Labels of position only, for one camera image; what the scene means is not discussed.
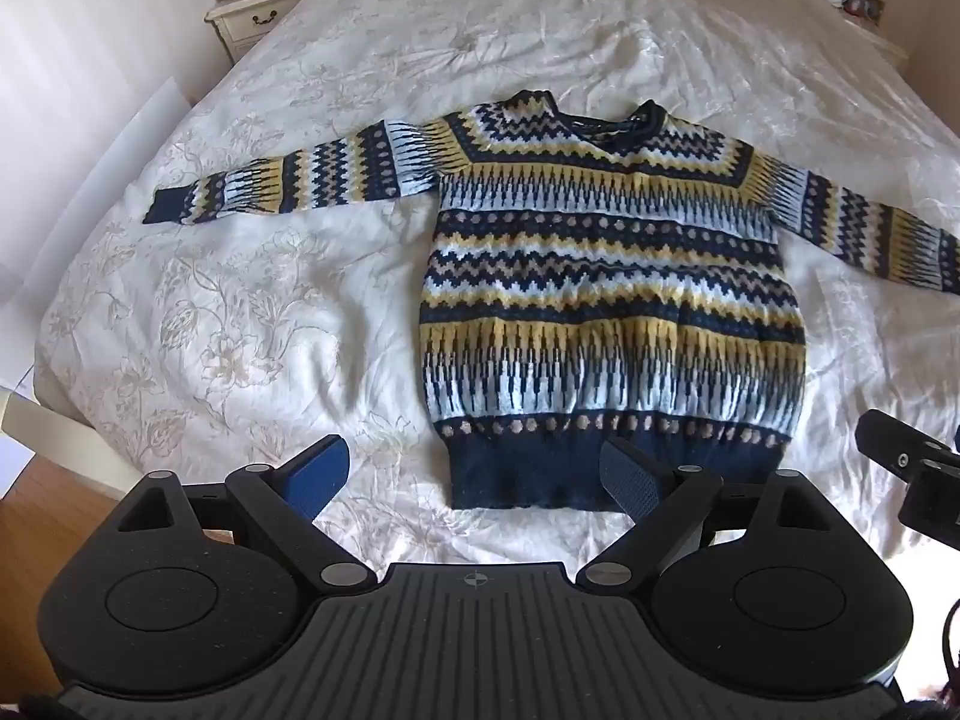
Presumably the navy yellow patterned knit sweater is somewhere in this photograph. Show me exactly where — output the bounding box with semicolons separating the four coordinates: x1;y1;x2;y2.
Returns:
142;88;960;515

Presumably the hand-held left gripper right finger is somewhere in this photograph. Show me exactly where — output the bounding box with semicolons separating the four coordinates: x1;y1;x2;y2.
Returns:
576;436;837;592

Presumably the bed with white floral duvet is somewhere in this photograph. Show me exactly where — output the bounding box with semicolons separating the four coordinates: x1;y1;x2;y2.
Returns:
34;0;960;563

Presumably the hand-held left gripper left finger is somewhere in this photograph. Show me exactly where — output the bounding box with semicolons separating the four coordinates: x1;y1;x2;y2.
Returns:
116;433;372;592

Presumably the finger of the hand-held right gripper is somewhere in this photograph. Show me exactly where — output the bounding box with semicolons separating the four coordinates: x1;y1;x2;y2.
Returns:
902;459;960;535
856;409;960;476

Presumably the cream wooden nightstand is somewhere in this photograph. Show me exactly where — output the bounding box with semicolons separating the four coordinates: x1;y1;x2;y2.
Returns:
793;0;912;70
205;0;353;65

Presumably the white furniture piece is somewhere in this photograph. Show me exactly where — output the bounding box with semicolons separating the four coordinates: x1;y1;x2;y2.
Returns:
0;382;47;500

